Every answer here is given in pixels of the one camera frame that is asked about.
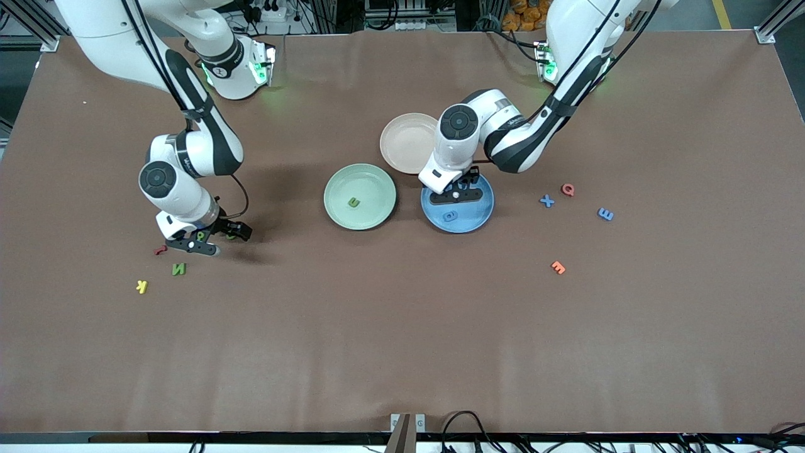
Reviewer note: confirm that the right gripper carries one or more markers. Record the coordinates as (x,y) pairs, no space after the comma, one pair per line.
(224,228)

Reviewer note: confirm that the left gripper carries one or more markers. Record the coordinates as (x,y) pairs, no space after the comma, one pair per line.
(468,182)

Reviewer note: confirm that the blue letter a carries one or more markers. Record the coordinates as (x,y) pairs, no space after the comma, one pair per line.
(446,218)

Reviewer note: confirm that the green letter N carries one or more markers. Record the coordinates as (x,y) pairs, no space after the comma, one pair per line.
(179,269)

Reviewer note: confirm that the blue letter x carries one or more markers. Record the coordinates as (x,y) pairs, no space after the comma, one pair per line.
(547,201)

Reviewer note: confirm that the blue letter E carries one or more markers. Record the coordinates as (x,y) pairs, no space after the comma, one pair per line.
(605,214)

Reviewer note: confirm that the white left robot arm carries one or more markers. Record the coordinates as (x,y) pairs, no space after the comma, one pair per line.
(578,25)

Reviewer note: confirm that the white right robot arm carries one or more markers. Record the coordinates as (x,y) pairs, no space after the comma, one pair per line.
(100,31)

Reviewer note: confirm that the blue plate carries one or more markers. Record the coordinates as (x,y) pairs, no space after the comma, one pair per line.
(475,217)

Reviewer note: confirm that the pink plate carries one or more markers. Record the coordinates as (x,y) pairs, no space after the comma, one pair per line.
(405,141)

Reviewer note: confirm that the green plate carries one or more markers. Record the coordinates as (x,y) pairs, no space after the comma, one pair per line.
(377,214)

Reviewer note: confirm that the red letter Q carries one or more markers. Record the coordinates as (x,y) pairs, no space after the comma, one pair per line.
(564,189)

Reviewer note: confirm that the yellow letter k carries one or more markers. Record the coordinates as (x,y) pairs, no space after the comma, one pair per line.
(142,287)

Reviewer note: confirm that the orange letter E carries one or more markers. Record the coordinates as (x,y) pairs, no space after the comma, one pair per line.
(558,268)

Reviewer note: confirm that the white power strip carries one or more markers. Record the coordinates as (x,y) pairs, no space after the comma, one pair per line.
(415,25)
(267,11)

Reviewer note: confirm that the orange fruit pile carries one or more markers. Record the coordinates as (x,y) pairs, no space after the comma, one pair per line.
(525,16)

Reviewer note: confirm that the black table edge rail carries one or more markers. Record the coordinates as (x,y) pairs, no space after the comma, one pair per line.
(188,438)

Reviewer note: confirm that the small metal bracket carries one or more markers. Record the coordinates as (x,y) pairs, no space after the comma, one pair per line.
(394,423)

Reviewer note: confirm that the aluminium frame post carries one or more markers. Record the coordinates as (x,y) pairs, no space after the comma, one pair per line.
(766,36)
(49,44)

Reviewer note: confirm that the brown post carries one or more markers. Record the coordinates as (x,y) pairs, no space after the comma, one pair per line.
(401,437)

